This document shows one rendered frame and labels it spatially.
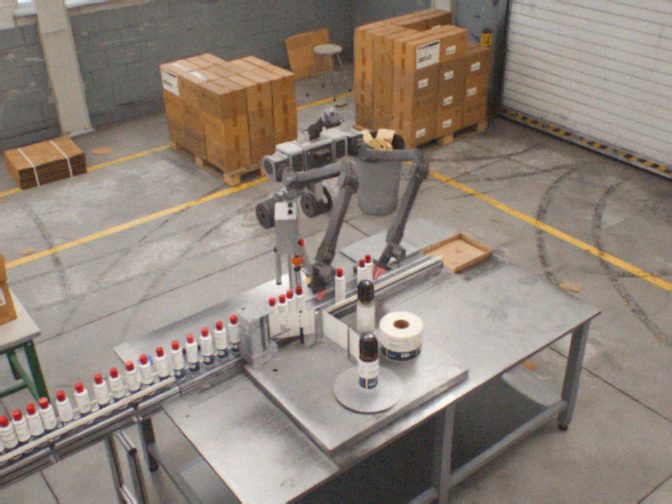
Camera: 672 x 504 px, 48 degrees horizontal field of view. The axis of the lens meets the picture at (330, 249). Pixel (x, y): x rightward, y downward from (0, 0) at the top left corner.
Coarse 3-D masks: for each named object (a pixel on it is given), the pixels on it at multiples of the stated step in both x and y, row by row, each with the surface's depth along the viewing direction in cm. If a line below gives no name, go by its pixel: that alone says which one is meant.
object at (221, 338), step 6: (216, 324) 348; (222, 324) 349; (216, 330) 350; (222, 330) 350; (216, 336) 350; (222, 336) 350; (216, 342) 353; (222, 342) 352; (222, 348) 354; (222, 354) 355; (228, 354) 358; (222, 360) 357
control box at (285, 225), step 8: (280, 208) 359; (288, 208) 359; (280, 216) 353; (288, 216) 352; (280, 224) 352; (288, 224) 352; (296, 224) 355; (280, 232) 354; (288, 232) 354; (296, 232) 355; (280, 240) 356; (288, 240) 356; (296, 240) 357; (280, 248) 358; (288, 248) 358; (296, 248) 359
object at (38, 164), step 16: (48, 144) 753; (64, 144) 753; (16, 160) 723; (32, 160) 722; (48, 160) 720; (64, 160) 723; (80, 160) 733; (16, 176) 717; (32, 176) 713; (48, 176) 722; (64, 176) 731
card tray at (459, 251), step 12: (444, 240) 449; (456, 240) 455; (468, 240) 452; (432, 252) 444; (444, 252) 443; (456, 252) 443; (468, 252) 443; (480, 252) 442; (492, 252) 439; (444, 264) 432; (456, 264) 432; (468, 264) 429
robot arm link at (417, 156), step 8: (360, 152) 416; (368, 152) 412; (376, 152) 410; (384, 152) 407; (392, 152) 402; (400, 152) 398; (408, 152) 394; (416, 152) 388; (424, 152) 392; (360, 160) 416; (368, 160) 415; (376, 160) 413; (384, 160) 408; (392, 160) 404; (400, 160) 400; (408, 160) 395; (416, 160) 388; (424, 160) 390; (424, 168) 389
